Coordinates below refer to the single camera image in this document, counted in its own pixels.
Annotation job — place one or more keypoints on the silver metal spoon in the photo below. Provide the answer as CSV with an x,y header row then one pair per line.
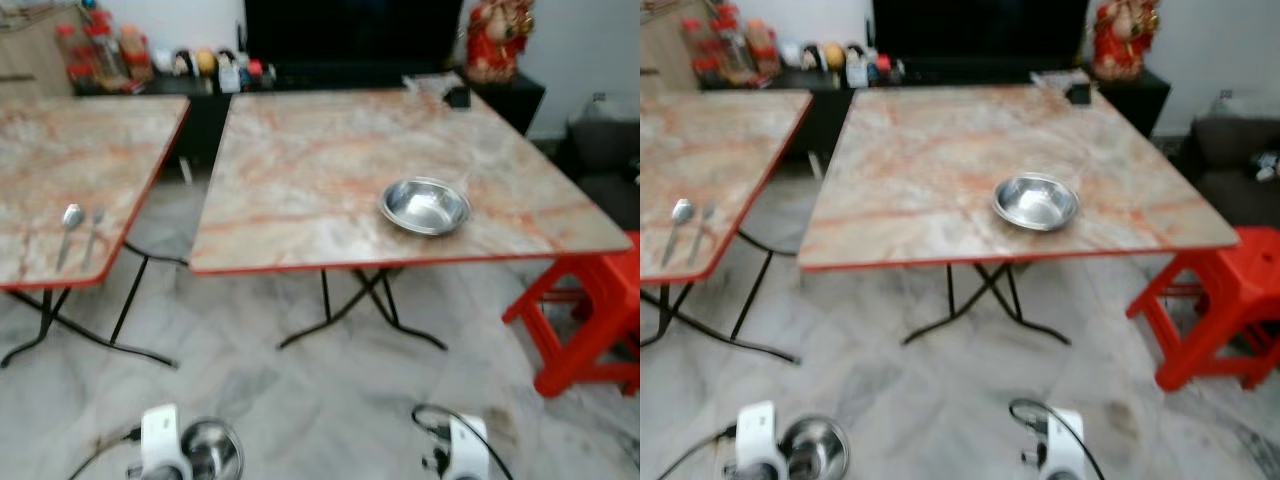
x,y
680,215
70,225

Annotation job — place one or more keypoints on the silver metal fork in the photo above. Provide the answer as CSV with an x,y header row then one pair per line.
x,y
703,228
94,232

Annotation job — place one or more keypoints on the dark grey fabric sofa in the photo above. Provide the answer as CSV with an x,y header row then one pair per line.
x,y
1235,165
605,170

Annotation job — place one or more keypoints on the red plastic stool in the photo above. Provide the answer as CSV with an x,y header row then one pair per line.
x,y
590,310
1215,300

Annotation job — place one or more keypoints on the light wooden cupboard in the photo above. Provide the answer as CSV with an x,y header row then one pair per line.
x,y
665,50
30,55

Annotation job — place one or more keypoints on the small clear red-lid jar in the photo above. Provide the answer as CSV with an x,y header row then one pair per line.
x,y
70,58
697,48

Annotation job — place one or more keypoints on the large clear red-lid jar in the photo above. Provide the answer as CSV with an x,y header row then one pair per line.
x,y
735,46
104,52

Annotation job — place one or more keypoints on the round stainless steel bowl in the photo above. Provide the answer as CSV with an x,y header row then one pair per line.
x,y
425,207
1036,203

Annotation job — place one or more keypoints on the red-lid jar orange contents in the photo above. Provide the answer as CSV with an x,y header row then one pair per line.
x,y
762,46
136,52

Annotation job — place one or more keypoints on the small black table clamp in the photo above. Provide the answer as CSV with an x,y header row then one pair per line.
x,y
1079,93
457,97

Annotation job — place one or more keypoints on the red and gold statue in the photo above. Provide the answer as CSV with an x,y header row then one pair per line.
x,y
1125,38
497,40

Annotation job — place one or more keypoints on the yellow round toy figure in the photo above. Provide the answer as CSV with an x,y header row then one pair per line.
x,y
833,57
205,63

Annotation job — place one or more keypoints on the printed paper magazine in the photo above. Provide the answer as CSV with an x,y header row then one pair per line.
x,y
1055,78
425,82

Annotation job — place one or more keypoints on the small white box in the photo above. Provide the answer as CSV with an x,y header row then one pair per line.
x,y
857,73
230,78

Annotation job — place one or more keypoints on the large marble-top folding table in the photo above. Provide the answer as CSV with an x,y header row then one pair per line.
x,y
330,170
950,160

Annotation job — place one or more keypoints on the black flat television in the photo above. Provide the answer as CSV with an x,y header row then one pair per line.
x,y
350,30
980,28

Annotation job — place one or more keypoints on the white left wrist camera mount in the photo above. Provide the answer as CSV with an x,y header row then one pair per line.
x,y
757,440
160,440

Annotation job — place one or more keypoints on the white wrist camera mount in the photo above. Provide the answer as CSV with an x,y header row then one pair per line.
x,y
757,440
466,450
1062,445
160,440

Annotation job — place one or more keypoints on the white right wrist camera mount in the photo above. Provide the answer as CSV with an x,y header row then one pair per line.
x,y
466,450
1062,445

